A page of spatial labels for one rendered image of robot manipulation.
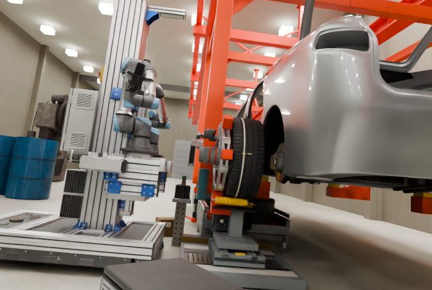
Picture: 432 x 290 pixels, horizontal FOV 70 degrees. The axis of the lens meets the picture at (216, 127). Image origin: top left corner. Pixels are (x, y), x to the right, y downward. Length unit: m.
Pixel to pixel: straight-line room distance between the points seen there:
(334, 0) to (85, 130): 2.80
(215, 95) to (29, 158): 3.65
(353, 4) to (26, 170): 5.18
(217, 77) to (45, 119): 7.48
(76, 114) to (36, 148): 3.32
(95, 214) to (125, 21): 1.49
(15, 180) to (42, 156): 0.53
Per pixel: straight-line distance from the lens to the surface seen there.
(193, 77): 8.76
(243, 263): 2.33
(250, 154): 2.21
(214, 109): 2.95
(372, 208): 8.28
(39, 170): 5.78
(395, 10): 4.04
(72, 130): 2.47
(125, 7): 2.72
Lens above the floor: 0.71
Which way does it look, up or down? 8 degrees up
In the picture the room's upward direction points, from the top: 6 degrees clockwise
